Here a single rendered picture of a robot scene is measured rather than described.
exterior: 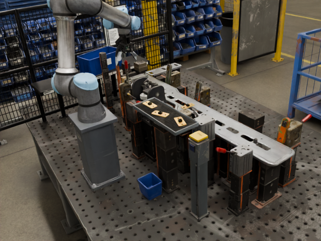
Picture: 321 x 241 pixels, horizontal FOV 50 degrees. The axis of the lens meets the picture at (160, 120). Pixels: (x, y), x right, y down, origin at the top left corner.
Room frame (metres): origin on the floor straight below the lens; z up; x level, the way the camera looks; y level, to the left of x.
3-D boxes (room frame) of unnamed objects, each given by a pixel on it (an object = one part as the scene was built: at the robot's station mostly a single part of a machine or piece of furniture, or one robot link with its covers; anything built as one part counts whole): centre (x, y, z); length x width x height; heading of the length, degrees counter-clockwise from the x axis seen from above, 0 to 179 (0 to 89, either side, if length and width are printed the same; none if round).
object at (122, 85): (2.17, 0.22, 0.88); 0.07 x 0.06 x 0.35; 123
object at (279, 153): (1.86, -0.19, 1.00); 1.38 x 0.22 x 0.02; 33
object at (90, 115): (1.64, 0.36, 1.15); 0.15 x 0.15 x 0.10
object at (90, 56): (2.56, 0.43, 1.10); 0.30 x 0.17 x 0.13; 133
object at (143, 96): (1.84, 0.05, 0.94); 0.18 x 0.13 x 0.49; 33
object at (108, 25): (2.07, 0.23, 1.49); 0.11 x 0.11 x 0.08; 58
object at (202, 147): (1.28, -0.16, 0.92); 0.08 x 0.08 x 0.44; 33
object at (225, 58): (5.33, -1.25, 0.36); 0.50 x 0.50 x 0.73
